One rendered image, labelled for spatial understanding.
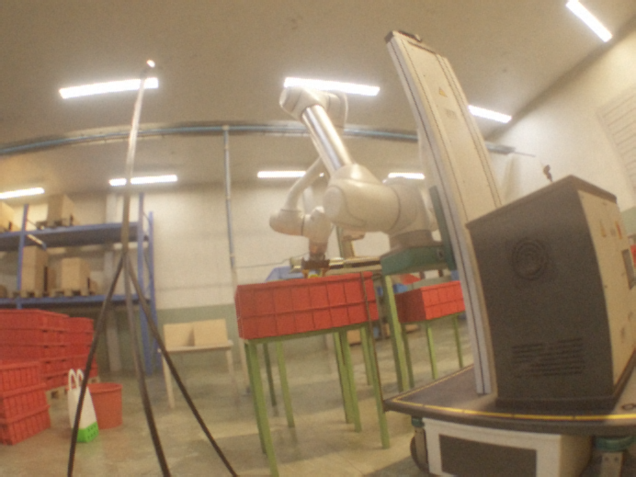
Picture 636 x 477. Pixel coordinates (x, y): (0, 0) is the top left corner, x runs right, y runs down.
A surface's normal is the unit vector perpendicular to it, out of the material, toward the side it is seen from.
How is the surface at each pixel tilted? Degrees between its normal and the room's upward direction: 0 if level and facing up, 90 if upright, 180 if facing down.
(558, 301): 90
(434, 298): 90
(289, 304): 90
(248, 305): 90
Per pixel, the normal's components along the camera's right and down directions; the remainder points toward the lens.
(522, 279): -0.90, 0.02
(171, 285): 0.29, -0.29
